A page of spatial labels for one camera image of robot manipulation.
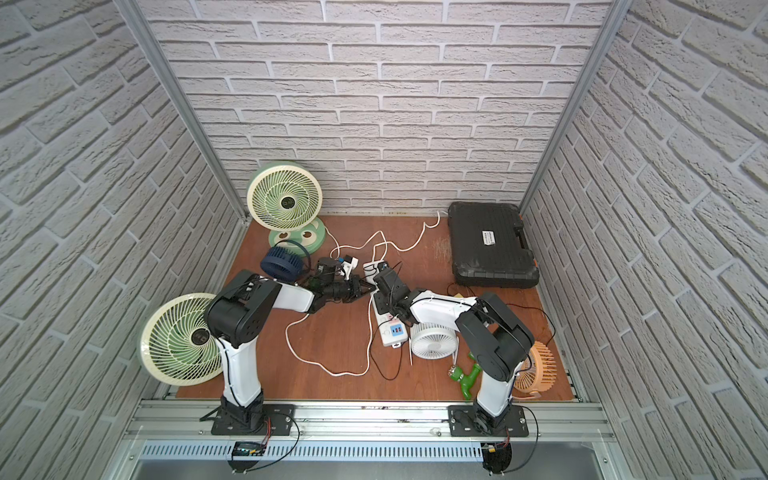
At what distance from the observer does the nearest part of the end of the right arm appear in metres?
0.68

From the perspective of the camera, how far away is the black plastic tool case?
966 millimetres

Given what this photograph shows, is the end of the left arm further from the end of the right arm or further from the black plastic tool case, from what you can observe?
the black plastic tool case

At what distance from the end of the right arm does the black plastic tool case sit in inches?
12.2
